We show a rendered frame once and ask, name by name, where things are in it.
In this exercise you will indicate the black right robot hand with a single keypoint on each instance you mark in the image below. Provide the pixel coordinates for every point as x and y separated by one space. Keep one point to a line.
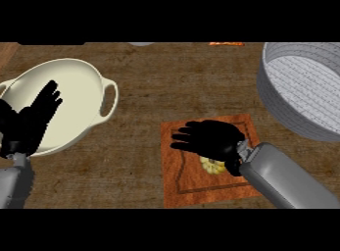
213 137

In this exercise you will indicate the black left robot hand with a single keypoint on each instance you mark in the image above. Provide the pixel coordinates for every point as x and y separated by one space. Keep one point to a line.
30 121

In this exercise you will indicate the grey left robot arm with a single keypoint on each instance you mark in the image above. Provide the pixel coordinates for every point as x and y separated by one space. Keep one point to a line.
6 184

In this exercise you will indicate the yellow squash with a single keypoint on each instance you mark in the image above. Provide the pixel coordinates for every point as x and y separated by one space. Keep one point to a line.
213 166

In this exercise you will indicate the brown wooden cutting board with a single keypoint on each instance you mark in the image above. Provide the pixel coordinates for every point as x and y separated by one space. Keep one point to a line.
198 183

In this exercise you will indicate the grey wicker basket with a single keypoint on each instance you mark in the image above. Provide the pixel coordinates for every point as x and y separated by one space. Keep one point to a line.
306 88

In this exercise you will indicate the orange object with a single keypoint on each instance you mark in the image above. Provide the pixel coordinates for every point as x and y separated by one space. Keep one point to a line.
226 43

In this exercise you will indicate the pale grey round object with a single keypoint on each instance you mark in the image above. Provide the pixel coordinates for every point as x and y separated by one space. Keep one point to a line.
141 43

